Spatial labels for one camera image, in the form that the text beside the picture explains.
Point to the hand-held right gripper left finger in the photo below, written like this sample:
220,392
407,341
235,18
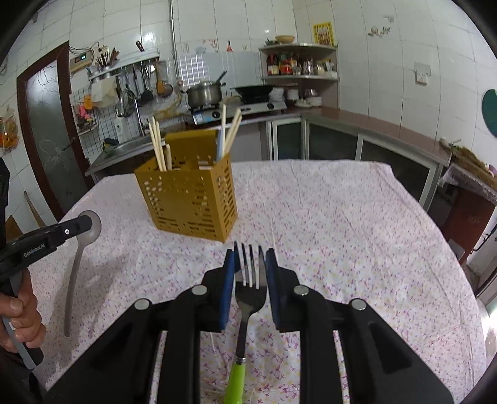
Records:
229,287

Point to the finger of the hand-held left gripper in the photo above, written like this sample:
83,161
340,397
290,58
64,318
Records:
73,228

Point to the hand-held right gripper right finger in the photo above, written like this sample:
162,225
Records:
273,287

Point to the grey spoon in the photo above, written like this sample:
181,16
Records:
73,279

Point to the yellow perforated utensil holder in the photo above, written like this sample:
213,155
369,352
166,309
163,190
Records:
186,202

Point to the person's left hand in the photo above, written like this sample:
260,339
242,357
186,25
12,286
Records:
27,318

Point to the wooden board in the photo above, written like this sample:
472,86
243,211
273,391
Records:
35,211

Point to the pink floral tablecloth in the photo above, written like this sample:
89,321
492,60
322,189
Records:
330,233

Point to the dark yellow scrub cloth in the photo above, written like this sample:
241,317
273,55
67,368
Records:
110,144

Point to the brown framed glass door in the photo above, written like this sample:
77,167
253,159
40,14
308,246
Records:
50,124

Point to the orange hanging bag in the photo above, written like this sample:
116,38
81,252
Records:
8,134

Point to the orange plastic scrubber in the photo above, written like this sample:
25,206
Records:
88,103

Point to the white plastic bag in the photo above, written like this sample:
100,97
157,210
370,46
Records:
103,93

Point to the white plastic utensil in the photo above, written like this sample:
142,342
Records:
219,145

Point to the black hanging ladle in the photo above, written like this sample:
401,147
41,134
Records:
146,95

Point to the glass door base cabinet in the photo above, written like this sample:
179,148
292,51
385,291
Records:
330,143

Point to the gas stove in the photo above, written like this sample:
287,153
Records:
252,107

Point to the steel kitchen counter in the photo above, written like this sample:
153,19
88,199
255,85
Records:
349,120

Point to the steel cooking pot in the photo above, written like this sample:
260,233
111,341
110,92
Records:
204,97

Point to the stack of white dishes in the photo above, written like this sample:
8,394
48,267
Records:
310,101

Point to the black wok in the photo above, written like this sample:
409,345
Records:
254,91

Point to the red side table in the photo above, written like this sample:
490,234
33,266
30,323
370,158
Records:
471,217

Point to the red label sauce jar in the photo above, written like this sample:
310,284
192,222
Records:
285,68

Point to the dark sauce bottle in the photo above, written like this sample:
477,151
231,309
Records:
273,66

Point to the steel cup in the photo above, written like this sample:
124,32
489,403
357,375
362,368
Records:
307,67

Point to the straw brush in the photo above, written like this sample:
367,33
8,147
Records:
466,155

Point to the beige bowl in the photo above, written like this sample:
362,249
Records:
285,39

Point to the white wall dispenser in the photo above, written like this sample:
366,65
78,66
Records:
123,130

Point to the beige wall control box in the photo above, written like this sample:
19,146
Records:
82,61

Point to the utensil wall shelf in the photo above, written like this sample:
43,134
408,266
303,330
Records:
124,67

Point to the corner wall shelf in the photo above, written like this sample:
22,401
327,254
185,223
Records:
310,77

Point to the grey wall pipe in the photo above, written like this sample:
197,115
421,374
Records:
172,39

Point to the yellow red wall poster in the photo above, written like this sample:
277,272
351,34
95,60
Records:
323,33

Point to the white wall socket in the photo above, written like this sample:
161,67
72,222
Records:
422,73

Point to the white wall hook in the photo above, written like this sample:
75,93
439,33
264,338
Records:
373,32

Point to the green round wall sticker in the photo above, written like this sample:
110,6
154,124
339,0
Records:
490,112

